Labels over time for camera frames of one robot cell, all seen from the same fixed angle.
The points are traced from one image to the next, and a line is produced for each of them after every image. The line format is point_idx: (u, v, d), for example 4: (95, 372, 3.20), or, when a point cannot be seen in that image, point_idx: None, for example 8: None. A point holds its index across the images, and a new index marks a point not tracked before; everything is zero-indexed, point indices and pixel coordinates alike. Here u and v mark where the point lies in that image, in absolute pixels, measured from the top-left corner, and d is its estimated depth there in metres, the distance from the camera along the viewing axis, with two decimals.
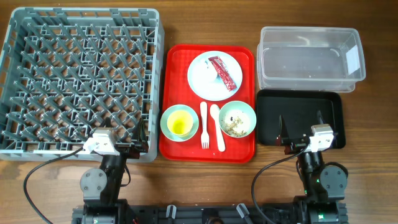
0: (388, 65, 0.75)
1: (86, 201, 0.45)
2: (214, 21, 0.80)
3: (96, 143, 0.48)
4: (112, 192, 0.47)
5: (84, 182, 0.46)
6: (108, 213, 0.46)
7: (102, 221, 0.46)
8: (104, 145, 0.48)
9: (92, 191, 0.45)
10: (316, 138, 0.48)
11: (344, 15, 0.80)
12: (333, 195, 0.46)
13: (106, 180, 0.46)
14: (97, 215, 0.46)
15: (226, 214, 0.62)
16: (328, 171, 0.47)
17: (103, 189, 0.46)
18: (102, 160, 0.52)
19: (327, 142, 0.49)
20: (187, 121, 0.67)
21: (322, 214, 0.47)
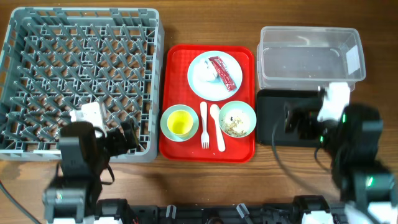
0: (389, 65, 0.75)
1: (61, 147, 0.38)
2: (214, 21, 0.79)
3: (83, 114, 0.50)
4: (91, 153, 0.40)
5: (64, 128, 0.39)
6: (77, 185, 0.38)
7: (69, 194, 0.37)
8: (91, 114, 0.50)
9: (71, 134, 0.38)
10: (334, 89, 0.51)
11: (344, 15, 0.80)
12: (369, 127, 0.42)
13: (89, 129, 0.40)
14: (61, 188, 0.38)
15: (226, 213, 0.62)
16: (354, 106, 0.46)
17: (84, 135, 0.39)
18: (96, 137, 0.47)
19: (346, 94, 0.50)
20: (188, 121, 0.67)
21: (372, 181, 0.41)
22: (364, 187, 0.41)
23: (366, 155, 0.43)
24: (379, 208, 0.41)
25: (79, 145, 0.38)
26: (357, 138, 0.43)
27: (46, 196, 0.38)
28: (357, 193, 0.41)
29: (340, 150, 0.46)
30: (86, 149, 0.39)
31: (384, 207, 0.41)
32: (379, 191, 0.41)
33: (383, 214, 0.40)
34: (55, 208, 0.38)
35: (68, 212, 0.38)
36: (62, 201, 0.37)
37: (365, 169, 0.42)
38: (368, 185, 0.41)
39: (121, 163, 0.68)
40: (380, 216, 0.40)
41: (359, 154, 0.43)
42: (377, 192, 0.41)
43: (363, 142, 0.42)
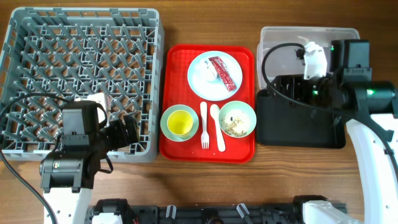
0: (389, 64, 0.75)
1: (64, 117, 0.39)
2: (214, 21, 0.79)
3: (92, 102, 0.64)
4: (94, 125, 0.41)
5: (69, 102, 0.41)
6: (74, 156, 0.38)
7: (67, 163, 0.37)
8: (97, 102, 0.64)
9: (75, 106, 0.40)
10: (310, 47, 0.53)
11: (344, 15, 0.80)
12: (356, 43, 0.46)
13: (93, 104, 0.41)
14: (59, 159, 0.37)
15: (227, 213, 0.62)
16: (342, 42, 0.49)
17: (88, 107, 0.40)
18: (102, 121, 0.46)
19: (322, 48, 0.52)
20: (188, 121, 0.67)
21: (372, 91, 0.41)
22: (365, 98, 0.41)
23: (362, 78, 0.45)
24: (380, 118, 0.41)
25: (81, 117, 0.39)
26: (346, 60, 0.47)
27: (43, 167, 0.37)
28: (356, 104, 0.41)
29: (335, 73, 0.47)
30: (90, 121, 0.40)
31: (385, 116, 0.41)
32: (379, 102, 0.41)
33: (385, 122, 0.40)
34: (51, 178, 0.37)
35: (64, 183, 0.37)
36: (59, 172, 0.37)
37: (364, 83, 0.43)
38: (368, 93, 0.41)
39: (121, 163, 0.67)
40: (382, 124, 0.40)
41: (350, 78, 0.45)
42: (377, 102, 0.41)
43: (351, 56, 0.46)
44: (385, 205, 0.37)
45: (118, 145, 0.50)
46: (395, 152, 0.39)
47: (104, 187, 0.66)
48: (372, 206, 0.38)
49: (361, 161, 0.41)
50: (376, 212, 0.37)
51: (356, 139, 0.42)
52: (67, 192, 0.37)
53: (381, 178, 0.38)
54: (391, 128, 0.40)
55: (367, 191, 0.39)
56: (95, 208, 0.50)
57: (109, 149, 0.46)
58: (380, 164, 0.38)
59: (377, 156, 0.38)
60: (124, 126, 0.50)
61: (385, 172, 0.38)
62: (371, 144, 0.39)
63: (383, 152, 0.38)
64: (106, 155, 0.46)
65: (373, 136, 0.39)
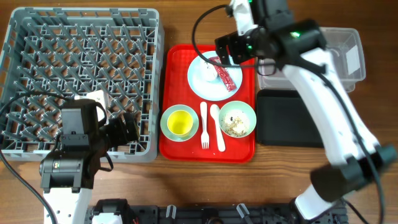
0: (388, 65, 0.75)
1: (63, 117, 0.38)
2: (214, 21, 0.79)
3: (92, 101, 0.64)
4: (93, 124, 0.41)
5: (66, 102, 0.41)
6: (74, 156, 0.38)
7: (66, 164, 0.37)
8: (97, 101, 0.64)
9: (74, 105, 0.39)
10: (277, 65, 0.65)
11: (344, 15, 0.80)
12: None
13: (92, 104, 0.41)
14: (59, 159, 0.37)
15: (227, 213, 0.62)
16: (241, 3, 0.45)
17: (87, 107, 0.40)
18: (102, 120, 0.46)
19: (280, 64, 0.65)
20: (187, 121, 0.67)
21: (298, 33, 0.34)
22: (293, 43, 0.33)
23: (286, 21, 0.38)
24: (312, 56, 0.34)
25: (81, 117, 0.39)
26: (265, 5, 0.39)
27: (43, 167, 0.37)
28: (289, 52, 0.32)
29: (268, 23, 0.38)
30: (89, 121, 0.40)
31: (317, 51, 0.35)
32: (306, 42, 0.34)
33: (315, 56, 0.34)
34: (51, 178, 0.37)
35: (64, 183, 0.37)
36: (59, 172, 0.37)
37: (275, 26, 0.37)
38: (293, 36, 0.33)
39: (121, 163, 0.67)
40: (314, 60, 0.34)
41: (278, 24, 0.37)
42: (305, 43, 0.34)
43: (270, 0, 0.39)
44: (339, 133, 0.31)
45: (121, 143, 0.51)
46: (334, 84, 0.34)
47: (104, 187, 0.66)
48: (331, 143, 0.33)
49: (310, 105, 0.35)
50: (336, 145, 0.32)
51: (297, 83, 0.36)
52: (67, 192, 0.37)
53: (328, 111, 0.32)
54: (324, 62, 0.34)
55: (323, 129, 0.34)
56: (95, 208, 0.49)
57: (109, 147, 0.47)
58: (326, 99, 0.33)
59: (318, 92, 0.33)
60: (124, 126, 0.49)
61: (331, 106, 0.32)
62: (311, 84, 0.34)
63: (322, 85, 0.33)
64: (106, 154, 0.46)
65: (311, 75, 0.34)
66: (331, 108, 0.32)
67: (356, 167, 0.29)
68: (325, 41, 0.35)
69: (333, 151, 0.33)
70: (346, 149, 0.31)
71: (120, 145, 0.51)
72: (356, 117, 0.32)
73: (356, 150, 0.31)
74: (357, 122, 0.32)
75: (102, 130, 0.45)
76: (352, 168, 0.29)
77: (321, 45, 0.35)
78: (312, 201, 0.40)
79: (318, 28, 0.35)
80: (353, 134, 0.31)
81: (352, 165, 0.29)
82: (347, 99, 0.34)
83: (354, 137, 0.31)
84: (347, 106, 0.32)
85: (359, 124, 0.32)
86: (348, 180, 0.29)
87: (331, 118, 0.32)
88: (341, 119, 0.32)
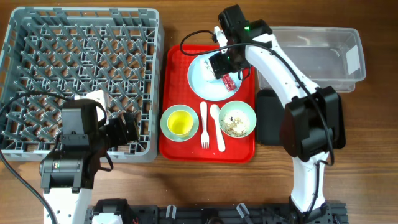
0: (388, 65, 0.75)
1: (63, 117, 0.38)
2: (214, 21, 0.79)
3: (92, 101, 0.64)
4: (92, 124, 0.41)
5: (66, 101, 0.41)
6: (74, 156, 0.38)
7: (66, 164, 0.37)
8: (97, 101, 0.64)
9: (74, 105, 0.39)
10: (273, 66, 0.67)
11: (344, 15, 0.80)
12: (233, 13, 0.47)
13: (92, 104, 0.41)
14: (58, 159, 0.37)
15: (227, 213, 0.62)
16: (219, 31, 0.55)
17: (87, 107, 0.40)
18: (102, 120, 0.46)
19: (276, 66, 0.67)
20: (188, 121, 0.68)
21: (248, 27, 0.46)
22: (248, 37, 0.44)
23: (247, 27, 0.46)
24: (260, 38, 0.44)
25: (81, 117, 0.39)
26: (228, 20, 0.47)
27: (43, 167, 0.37)
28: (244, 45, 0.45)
29: (232, 32, 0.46)
30: (89, 121, 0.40)
31: (263, 35, 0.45)
32: (255, 32, 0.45)
33: (262, 38, 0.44)
34: (51, 178, 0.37)
35: (64, 183, 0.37)
36: (59, 172, 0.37)
37: (237, 34, 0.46)
38: (245, 32, 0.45)
39: (121, 163, 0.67)
40: (260, 40, 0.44)
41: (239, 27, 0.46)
42: (255, 33, 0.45)
43: (231, 18, 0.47)
44: (285, 83, 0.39)
45: (121, 143, 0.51)
46: (279, 53, 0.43)
47: (104, 187, 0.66)
48: (282, 95, 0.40)
49: (265, 74, 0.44)
50: (284, 93, 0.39)
51: (254, 61, 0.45)
52: (67, 192, 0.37)
53: (275, 71, 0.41)
54: (269, 41, 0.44)
55: (276, 88, 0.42)
56: (95, 208, 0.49)
57: (109, 147, 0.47)
58: (273, 64, 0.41)
59: (266, 59, 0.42)
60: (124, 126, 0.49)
61: (277, 66, 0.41)
62: (260, 55, 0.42)
63: (268, 53, 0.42)
64: (106, 154, 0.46)
65: (259, 48, 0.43)
66: (277, 68, 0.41)
67: (301, 106, 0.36)
68: (268, 27, 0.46)
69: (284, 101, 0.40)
70: (291, 94, 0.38)
71: (120, 145, 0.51)
72: (297, 72, 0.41)
73: (300, 94, 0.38)
74: (300, 74, 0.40)
75: (102, 130, 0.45)
76: (298, 106, 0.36)
77: (267, 31, 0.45)
78: (298, 183, 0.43)
79: (263, 22, 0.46)
80: (296, 83, 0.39)
81: (298, 103, 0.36)
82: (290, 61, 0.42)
83: (296, 84, 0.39)
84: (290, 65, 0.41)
85: (302, 76, 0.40)
86: (295, 116, 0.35)
87: (278, 75, 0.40)
88: (285, 73, 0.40)
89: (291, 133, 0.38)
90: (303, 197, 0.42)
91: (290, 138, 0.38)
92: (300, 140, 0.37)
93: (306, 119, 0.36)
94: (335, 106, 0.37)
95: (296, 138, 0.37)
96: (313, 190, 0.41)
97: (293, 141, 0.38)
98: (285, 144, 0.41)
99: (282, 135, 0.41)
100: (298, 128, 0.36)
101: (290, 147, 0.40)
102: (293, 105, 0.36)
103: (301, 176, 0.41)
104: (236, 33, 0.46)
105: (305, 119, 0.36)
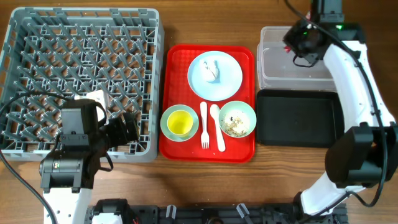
0: (390, 64, 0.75)
1: (63, 116, 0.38)
2: (213, 21, 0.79)
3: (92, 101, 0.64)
4: (93, 124, 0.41)
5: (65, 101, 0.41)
6: (74, 156, 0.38)
7: (66, 164, 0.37)
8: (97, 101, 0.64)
9: (74, 105, 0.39)
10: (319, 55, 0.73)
11: (346, 14, 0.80)
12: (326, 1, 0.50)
13: (92, 104, 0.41)
14: (58, 159, 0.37)
15: (227, 213, 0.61)
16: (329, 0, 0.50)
17: (87, 107, 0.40)
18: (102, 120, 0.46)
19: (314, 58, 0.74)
20: (188, 121, 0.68)
21: (341, 26, 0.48)
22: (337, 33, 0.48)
23: (336, 21, 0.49)
24: (352, 44, 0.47)
25: (81, 117, 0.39)
26: (323, 6, 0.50)
27: (43, 167, 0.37)
28: (328, 41, 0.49)
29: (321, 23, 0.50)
30: (89, 121, 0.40)
31: (356, 42, 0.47)
32: (346, 35, 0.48)
33: (353, 45, 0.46)
34: (51, 178, 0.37)
35: (64, 183, 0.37)
36: (59, 172, 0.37)
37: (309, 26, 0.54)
38: (303, 33, 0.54)
39: (121, 163, 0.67)
40: (351, 47, 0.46)
41: (324, 22, 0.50)
42: (345, 35, 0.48)
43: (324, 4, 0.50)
44: (359, 103, 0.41)
45: (121, 144, 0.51)
46: (365, 67, 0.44)
47: (104, 187, 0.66)
48: (352, 112, 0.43)
49: (341, 83, 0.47)
50: (356, 114, 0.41)
51: (336, 66, 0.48)
52: (67, 192, 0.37)
53: (355, 86, 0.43)
54: (359, 50, 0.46)
55: (347, 100, 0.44)
56: (95, 208, 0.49)
57: (109, 147, 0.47)
58: (354, 76, 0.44)
59: (349, 70, 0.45)
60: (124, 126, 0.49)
61: (357, 82, 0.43)
62: (344, 62, 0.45)
63: (353, 65, 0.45)
64: (106, 154, 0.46)
65: (346, 55, 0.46)
66: (357, 84, 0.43)
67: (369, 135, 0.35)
68: (364, 37, 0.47)
69: (354, 121, 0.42)
70: (363, 116, 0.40)
71: (120, 145, 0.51)
72: (379, 98, 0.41)
73: (371, 121, 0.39)
74: (379, 101, 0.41)
75: (102, 129, 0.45)
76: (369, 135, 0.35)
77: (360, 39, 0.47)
78: (318, 195, 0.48)
79: (359, 28, 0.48)
80: (371, 108, 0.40)
81: (366, 130, 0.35)
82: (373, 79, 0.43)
83: (372, 111, 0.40)
84: (374, 85, 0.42)
85: (380, 103, 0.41)
86: (364, 145, 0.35)
87: (356, 90, 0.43)
88: (364, 93, 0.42)
89: (344, 158, 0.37)
90: (315, 206, 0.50)
91: (339, 163, 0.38)
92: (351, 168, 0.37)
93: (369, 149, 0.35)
94: None
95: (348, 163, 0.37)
96: (326, 204, 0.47)
97: (343, 167, 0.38)
98: (330, 166, 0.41)
99: (331, 156, 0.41)
100: (357, 157, 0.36)
101: (334, 168, 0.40)
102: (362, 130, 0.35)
103: (324, 195, 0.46)
104: (296, 31, 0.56)
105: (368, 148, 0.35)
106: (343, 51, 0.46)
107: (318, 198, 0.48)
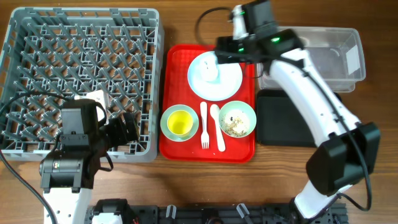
0: (389, 65, 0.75)
1: (63, 117, 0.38)
2: (213, 21, 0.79)
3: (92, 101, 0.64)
4: (93, 124, 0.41)
5: (65, 101, 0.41)
6: (74, 157, 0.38)
7: (66, 164, 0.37)
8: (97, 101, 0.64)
9: (74, 105, 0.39)
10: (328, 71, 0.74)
11: (346, 15, 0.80)
12: (252, 12, 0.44)
13: (92, 103, 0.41)
14: (58, 159, 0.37)
15: (227, 213, 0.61)
16: (257, 9, 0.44)
17: (87, 107, 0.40)
18: (102, 119, 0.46)
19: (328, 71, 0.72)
20: (188, 121, 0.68)
21: (278, 38, 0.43)
22: (273, 47, 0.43)
23: (271, 32, 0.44)
24: (291, 53, 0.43)
25: (81, 117, 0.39)
26: (254, 18, 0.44)
27: (43, 167, 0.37)
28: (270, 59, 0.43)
29: (259, 40, 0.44)
30: (89, 121, 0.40)
31: (295, 50, 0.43)
32: (284, 45, 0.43)
33: (295, 55, 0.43)
34: (51, 178, 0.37)
35: (64, 183, 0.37)
36: (59, 172, 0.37)
37: (245, 38, 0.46)
38: (240, 50, 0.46)
39: (121, 163, 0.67)
40: (293, 57, 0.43)
41: (260, 36, 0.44)
42: (284, 47, 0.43)
43: (260, 14, 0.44)
44: (320, 114, 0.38)
45: (122, 144, 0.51)
46: (313, 73, 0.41)
47: (104, 187, 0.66)
48: (316, 126, 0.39)
49: (293, 96, 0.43)
50: (319, 126, 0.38)
51: (283, 79, 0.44)
52: (67, 192, 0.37)
53: (310, 99, 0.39)
54: (301, 57, 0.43)
55: (307, 113, 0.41)
56: (95, 208, 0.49)
57: (109, 147, 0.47)
58: (304, 88, 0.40)
59: (298, 83, 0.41)
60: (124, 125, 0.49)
61: (311, 93, 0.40)
62: (291, 75, 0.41)
63: (301, 74, 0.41)
64: (106, 154, 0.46)
65: (291, 67, 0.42)
66: (313, 97, 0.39)
67: (341, 146, 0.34)
68: (300, 42, 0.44)
69: (320, 134, 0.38)
70: (328, 127, 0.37)
71: (120, 145, 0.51)
72: (335, 101, 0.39)
73: (337, 129, 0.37)
74: (337, 104, 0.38)
75: (102, 129, 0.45)
76: (337, 145, 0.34)
77: (298, 45, 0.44)
78: (311, 200, 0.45)
79: (295, 36, 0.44)
80: (334, 115, 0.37)
81: (336, 142, 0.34)
82: (325, 84, 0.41)
83: (334, 117, 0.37)
84: (328, 93, 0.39)
85: (340, 106, 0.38)
86: (337, 157, 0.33)
87: (312, 103, 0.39)
88: (321, 102, 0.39)
89: (325, 173, 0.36)
90: (311, 209, 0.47)
91: (322, 176, 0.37)
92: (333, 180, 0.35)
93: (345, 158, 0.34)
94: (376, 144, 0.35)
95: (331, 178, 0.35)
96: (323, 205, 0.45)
97: (326, 181, 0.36)
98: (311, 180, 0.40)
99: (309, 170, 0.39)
100: (336, 168, 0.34)
101: (317, 182, 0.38)
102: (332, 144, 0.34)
103: (316, 200, 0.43)
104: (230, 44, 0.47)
105: (344, 158, 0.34)
106: (286, 64, 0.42)
107: (311, 202, 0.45)
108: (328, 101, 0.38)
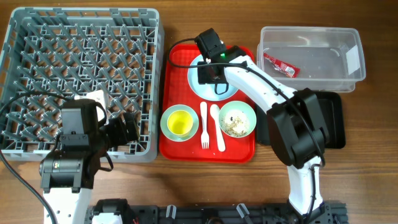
0: (389, 65, 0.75)
1: (63, 116, 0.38)
2: (213, 22, 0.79)
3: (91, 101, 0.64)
4: (94, 124, 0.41)
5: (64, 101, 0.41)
6: (74, 156, 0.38)
7: (66, 164, 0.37)
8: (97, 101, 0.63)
9: (74, 105, 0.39)
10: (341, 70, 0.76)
11: (345, 15, 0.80)
12: (204, 42, 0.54)
13: (92, 104, 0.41)
14: (59, 159, 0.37)
15: (227, 213, 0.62)
16: (204, 39, 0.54)
17: (87, 107, 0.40)
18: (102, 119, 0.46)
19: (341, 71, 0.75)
20: (188, 121, 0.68)
21: (224, 54, 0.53)
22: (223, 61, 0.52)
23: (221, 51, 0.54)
24: (236, 60, 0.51)
25: (81, 117, 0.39)
26: (205, 46, 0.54)
27: (43, 167, 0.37)
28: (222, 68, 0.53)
29: (211, 57, 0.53)
30: (89, 121, 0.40)
31: (239, 57, 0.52)
32: (231, 56, 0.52)
33: (238, 59, 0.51)
34: (51, 178, 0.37)
35: (64, 183, 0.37)
36: (59, 172, 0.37)
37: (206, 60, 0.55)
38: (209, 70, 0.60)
39: (121, 163, 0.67)
40: (237, 61, 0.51)
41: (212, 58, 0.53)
42: (231, 58, 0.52)
43: (207, 42, 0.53)
44: (263, 94, 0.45)
45: (122, 144, 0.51)
46: (254, 68, 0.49)
47: (104, 187, 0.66)
48: (264, 105, 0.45)
49: (246, 91, 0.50)
50: (265, 102, 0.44)
51: (237, 80, 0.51)
52: (67, 192, 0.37)
53: (255, 88, 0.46)
54: (244, 60, 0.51)
55: (258, 101, 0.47)
56: (95, 208, 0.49)
57: (109, 147, 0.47)
58: (249, 80, 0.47)
59: (244, 76, 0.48)
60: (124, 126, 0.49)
61: (254, 83, 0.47)
62: (238, 74, 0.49)
63: (244, 71, 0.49)
64: (106, 154, 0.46)
65: (237, 68, 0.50)
66: (257, 85, 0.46)
67: (282, 113, 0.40)
68: (242, 51, 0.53)
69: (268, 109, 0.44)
70: (271, 101, 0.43)
71: (120, 145, 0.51)
72: (275, 82, 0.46)
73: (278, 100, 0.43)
74: (277, 84, 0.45)
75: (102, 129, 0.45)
76: (278, 112, 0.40)
77: (241, 53, 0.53)
78: (298, 188, 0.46)
79: (238, 48, 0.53)
80: (274, 91, 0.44)
81: (278, 110, 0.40)
82: (265, 73, 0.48)
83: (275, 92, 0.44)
84: (266, 78, 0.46)
85: (279, 84, 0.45)
86: (279, 122, 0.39)
87: (257, 89, 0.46)
88: (262, 85, 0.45)
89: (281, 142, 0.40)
90: (301, 200, 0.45)
91: (281, 145, 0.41)
92: (290, 147, 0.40)
93: (290, 124, 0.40)
94: (316, 106, 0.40)
95: (285, 145, 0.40)
96: (310, 191, 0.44)
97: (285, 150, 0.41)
98: (280, 158, 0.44)
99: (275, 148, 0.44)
100: (285, 133, 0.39)
101: (283, 155, 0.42)
102: (274, 112, 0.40)
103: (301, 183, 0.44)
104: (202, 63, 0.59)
105: (288, 123, 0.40)
106: (232, 67, 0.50)
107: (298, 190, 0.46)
108: (267, 84, 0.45)
